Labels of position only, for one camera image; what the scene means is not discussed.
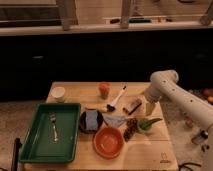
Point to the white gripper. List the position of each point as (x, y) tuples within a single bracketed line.
[(152, 95)]

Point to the wooden block eraser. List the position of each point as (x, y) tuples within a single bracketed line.
[(132, 106)]

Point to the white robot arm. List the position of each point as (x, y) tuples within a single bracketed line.
[(165, 83)]

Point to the red bowl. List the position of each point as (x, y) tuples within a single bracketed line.
[(108, 142)]

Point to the green toy vegetable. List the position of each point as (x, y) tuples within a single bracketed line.
[(144, 124)]

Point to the dark red grapes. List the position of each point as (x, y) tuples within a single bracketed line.
[(131, 129)]

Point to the grey blue cloth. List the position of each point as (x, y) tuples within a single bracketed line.
[(114, 121)]

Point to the orange topped cup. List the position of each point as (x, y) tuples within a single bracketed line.
[(104, 89)]

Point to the blue grey sponge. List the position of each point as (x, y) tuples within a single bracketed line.
[(91, 120)]

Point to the black plate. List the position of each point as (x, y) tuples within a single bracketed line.
[(82, 123)]

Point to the small white cup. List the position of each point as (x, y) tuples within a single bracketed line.
[(58, 93)]

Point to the silver fork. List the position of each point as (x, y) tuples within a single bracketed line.
[(53, 121)]

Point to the green plastic tray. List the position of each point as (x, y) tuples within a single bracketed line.
[(39, 145)]

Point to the black chair edge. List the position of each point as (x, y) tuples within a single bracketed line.
[(16, 147)]

